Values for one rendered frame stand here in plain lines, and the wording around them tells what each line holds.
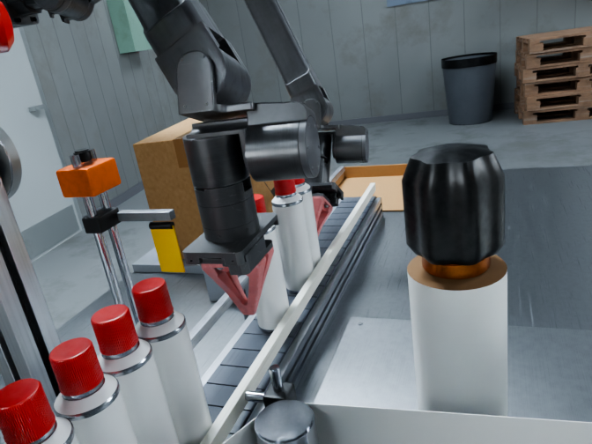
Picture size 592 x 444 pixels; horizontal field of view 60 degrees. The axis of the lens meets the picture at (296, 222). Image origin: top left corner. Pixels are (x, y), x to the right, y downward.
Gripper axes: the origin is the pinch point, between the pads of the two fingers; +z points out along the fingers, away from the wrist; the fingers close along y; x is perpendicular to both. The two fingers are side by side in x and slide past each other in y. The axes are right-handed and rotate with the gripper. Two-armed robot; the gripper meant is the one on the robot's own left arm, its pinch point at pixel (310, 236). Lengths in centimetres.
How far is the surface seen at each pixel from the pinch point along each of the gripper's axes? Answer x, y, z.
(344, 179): 60, -12, -34
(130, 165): 296, -306, -152
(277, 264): -19.7, 2.6, 9.1
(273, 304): -17.3, 1.5, 14.5
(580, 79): 445, 115, -272
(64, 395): -52, 0, 26
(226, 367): -21.6, -2.7, 23.7
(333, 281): -1.2, 5.3, 8.5
